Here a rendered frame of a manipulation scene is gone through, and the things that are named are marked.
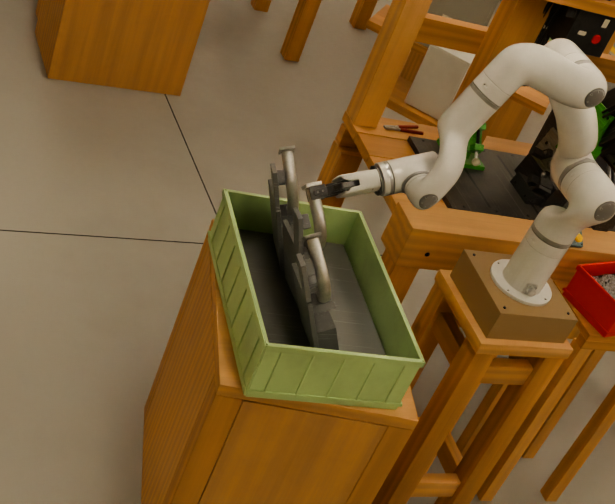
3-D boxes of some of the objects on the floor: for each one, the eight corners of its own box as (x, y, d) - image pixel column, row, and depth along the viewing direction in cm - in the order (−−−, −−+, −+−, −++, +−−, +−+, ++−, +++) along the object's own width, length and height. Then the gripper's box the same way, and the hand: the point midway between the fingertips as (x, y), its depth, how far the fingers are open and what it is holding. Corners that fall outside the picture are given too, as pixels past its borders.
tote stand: (313, 605, 303) (419, 421, 260) (137, 583, 289) (219, 384, 246) (293, 432, 357) (378, 255, 314) (144, 407, 343) (212, 218, 300)
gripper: (393, 190, 247) (319, 206, 243) (374, 198, 263) (305, 213, 259) (385, 159, 247) (312, 174, 243) (368, 169, 263) (298, 184, 259)
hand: (316, 193), depth 252 cm, fingers closed on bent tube, 3 cm apart
